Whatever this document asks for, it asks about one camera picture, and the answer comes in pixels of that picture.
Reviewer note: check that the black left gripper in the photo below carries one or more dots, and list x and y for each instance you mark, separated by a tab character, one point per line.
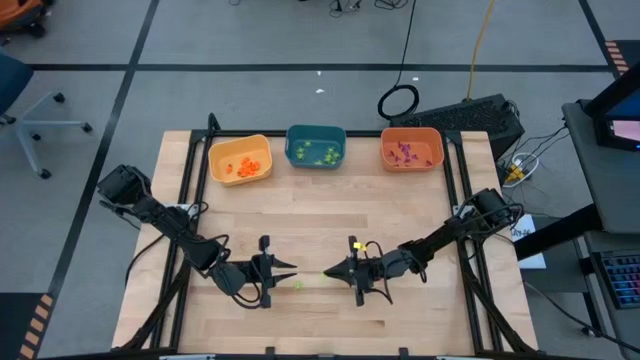
240	277

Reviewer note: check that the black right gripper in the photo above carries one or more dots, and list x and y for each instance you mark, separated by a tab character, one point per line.
385	267

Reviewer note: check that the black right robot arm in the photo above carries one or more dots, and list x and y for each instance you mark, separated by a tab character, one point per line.
450	232

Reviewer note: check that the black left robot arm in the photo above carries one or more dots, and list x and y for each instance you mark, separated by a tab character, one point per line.
170	227

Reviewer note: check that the teal plastic bin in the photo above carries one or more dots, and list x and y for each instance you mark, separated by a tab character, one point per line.
315	152

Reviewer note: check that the yellow plastic bin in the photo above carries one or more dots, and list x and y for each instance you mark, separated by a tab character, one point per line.
220	150

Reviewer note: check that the orange plastic bin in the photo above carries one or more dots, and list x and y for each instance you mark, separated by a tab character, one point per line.
425	145

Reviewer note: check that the white paper label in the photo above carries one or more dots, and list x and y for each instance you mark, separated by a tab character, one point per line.
530	245

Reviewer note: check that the white power strip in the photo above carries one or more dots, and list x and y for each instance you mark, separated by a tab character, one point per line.
516	173

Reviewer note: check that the black desk support bar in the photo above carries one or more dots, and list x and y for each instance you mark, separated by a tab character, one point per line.
560	232

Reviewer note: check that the hazard striped floor mat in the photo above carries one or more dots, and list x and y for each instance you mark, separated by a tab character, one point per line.
35	325
617	55

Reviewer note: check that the grey keyboard desk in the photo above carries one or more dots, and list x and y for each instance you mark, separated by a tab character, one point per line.
600	325

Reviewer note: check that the grey side desk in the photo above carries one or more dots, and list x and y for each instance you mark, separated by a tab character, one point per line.
600	190

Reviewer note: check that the backlit keyboard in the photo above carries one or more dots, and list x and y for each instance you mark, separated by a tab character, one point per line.
622	277

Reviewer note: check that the black monitor screen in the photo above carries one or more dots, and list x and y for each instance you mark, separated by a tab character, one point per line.
617	120

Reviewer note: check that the blue office chair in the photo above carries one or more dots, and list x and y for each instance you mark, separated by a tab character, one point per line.
10	75

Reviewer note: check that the orange office chair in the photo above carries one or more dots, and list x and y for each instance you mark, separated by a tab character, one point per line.
17	12

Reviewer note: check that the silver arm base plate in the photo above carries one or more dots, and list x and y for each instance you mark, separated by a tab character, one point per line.
456	210
175	206

